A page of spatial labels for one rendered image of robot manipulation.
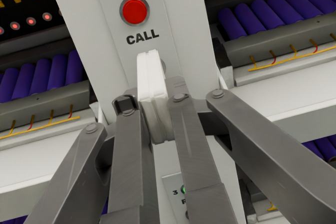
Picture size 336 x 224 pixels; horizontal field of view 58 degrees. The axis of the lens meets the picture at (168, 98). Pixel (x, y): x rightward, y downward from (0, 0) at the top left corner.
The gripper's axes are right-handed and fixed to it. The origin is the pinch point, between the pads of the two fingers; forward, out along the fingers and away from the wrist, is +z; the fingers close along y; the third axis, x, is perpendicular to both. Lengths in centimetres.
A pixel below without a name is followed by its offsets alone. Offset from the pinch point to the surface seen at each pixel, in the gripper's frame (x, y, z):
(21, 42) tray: 0.9, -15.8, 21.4
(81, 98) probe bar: -3.9, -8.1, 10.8
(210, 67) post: -1.2, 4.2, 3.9
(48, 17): 2.9, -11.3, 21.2
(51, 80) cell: -2.5, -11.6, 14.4
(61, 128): -5.5, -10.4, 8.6
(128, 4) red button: 4.9, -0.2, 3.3
